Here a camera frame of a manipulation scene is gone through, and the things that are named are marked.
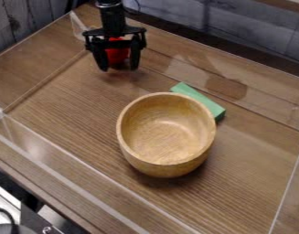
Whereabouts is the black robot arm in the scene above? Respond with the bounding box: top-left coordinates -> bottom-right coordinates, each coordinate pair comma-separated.
81,0 -> 147,71

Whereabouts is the green rectangular block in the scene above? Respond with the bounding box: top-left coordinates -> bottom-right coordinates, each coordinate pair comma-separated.
170,82 -> 226,122

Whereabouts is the wooden bowl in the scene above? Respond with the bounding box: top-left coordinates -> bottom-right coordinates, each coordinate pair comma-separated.
116,92 -> 216,178

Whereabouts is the black metal bracket with screw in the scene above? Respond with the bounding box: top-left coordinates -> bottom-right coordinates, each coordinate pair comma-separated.
20,205 -> 89,234

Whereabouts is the red plush fruit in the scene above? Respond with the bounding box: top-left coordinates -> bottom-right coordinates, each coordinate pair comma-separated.
105,37 -> 129,66

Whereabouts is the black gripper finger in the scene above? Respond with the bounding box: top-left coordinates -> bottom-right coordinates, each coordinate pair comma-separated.
129,40 -> 140,70
92,44 -> 108,71

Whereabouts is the black cable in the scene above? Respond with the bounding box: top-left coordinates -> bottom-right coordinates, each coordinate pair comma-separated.
0,207 -> 21,234

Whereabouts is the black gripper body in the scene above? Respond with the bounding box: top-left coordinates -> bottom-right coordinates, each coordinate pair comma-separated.
81,26 -> 147,52

